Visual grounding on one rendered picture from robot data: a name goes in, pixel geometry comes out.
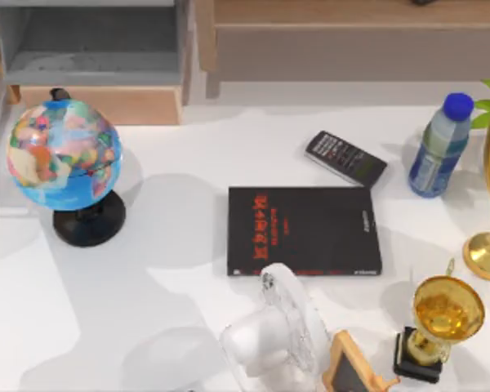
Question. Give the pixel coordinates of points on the black book with red lettering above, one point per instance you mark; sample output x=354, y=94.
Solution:
x=302, y=228

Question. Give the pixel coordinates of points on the black calculator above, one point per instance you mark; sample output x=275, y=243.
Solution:
x=345, y=158

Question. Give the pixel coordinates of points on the white desk fan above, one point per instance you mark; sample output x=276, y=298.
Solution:
x=265, y=339

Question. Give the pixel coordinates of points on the pale wooden drawer front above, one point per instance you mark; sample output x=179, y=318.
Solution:
x=102, y=104

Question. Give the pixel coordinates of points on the wooden open shelf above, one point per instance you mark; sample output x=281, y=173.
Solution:
x=351, y=45

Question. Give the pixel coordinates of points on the colourful globe on black stand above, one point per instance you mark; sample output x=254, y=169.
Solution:
x=61, y=143

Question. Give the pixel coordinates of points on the clear bottle with blue cap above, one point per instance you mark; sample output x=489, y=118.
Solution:
x=439, y=151

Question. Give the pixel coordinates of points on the wooden framed blackboard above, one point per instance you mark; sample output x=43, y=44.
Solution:
x=347, y=367

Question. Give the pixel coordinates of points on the grey pierced drawer inside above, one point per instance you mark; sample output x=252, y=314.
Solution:
x=94, y=45

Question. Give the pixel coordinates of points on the gold cup trophy black base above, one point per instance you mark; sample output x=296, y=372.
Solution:
x=445, y=314

